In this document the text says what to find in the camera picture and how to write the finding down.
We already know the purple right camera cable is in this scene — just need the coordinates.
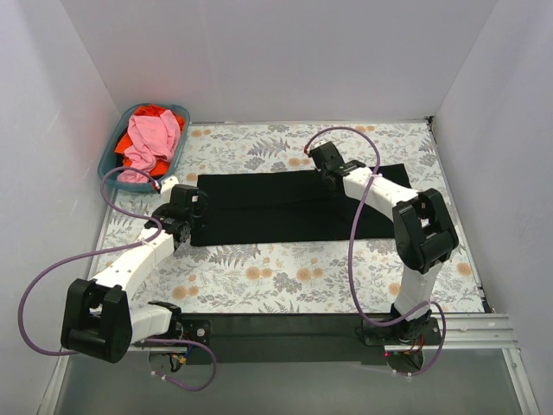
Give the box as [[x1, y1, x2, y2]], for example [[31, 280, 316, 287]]
[[303, 125, 447, 378]]

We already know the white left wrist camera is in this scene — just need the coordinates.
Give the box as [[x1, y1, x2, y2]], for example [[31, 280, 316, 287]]
[[153, 176, 179, 197]]

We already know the black t shirt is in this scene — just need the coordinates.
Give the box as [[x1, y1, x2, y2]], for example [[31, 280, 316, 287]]
[[189, 163, 413, 247]]

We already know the teal plastic laundry basket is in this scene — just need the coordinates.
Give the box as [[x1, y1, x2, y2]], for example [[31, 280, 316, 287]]
[[97, 102, 192, 194]]

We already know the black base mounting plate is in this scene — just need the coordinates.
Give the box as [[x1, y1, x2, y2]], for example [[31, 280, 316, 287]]
[[177, 313, 441, 366]]

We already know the purple camera cable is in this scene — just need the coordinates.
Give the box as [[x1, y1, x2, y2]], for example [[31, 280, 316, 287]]
[[303, 125, 447, 378], [18, 166, 218, 393]]

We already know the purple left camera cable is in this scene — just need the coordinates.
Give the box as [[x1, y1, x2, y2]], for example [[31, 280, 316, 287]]
[[18, 166, 218, 393]]

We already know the pink t shirt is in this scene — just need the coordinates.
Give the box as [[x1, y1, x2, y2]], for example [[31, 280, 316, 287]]
[[117, 109, 181, 184]]

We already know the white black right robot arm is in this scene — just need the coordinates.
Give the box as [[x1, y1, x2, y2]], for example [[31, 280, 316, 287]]
[[304, 143, 459, 345]]

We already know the aluminium frame rail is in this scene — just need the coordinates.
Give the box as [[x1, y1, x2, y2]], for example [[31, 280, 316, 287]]
[[41, 313, 538, 414]]

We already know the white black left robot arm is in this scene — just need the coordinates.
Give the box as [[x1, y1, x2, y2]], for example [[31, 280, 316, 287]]
[[60, 184, 209, 363]]

